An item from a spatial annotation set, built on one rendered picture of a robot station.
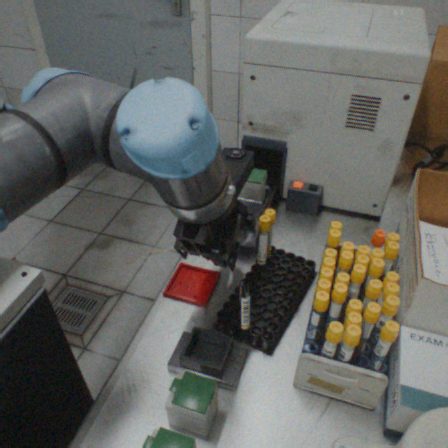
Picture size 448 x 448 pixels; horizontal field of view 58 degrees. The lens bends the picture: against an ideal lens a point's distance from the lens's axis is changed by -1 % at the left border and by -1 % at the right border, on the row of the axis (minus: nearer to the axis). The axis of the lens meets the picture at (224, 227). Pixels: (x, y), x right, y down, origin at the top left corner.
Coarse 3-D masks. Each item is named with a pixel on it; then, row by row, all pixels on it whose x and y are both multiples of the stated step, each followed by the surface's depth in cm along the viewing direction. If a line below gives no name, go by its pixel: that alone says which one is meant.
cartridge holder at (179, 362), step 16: (192, 336) 53; (208, 336) 53; (224, 336) 52; (176, 352) 53; (192, 352) 53; (208, 352) 53; (224, 352) 53; (240, 352) 53; (176, 368) 52; (192, 368) 51; (208, 368) 49; (224, 368) 50; (240, 368) 51; (224, 384) 50
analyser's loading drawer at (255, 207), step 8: (272, 176) 79; (280, 176) 79; (272, 184) 77; (272, 192) 75; (240, 200) 69; (248, 200) 68; (264, 200) 72; (248, 208) 69; (256, 208) 69; (264, 208) 71; (256, 216) 70; (256, 224) 69; (256, 232) 67; (248, 240) 66
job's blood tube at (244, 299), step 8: (240, 288) 50; (248, 288) 50; (240, 296) 51; (248, 296) 51; (240, 304) 52; (248, 304) 52; (240, 312) 53; (248, 312) 53; (240, 320) 54; (248, 320) 54
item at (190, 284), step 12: (180, 264) 66; (180, 276) 65; (192, 276) 65; (204, 276) 65; (216, 276) 64; (168, 288) 62; (180, 288) 63; (192, 288) 63; (204, 288) 63; (180, 300) 61; (192, 300) 60; (204, 300) 61
